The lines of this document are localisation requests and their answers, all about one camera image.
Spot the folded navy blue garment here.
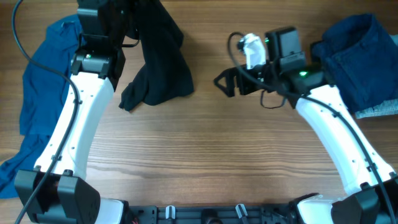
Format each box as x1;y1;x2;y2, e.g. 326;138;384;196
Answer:
311;14;397;113

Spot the grey folded cloth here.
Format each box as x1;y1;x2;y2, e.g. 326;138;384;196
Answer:
354;99;397;119

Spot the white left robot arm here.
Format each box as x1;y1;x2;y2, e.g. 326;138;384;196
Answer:
14;1;132;223

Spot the black polo shirt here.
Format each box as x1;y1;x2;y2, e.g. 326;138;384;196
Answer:
119;1;194;111

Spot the blue polo shirt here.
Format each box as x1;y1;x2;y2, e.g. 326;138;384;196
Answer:
1;14;81;199

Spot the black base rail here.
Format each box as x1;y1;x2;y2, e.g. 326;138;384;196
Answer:
130;203;301;224

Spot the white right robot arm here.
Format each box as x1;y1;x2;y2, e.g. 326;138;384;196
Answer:
220;27;397;223

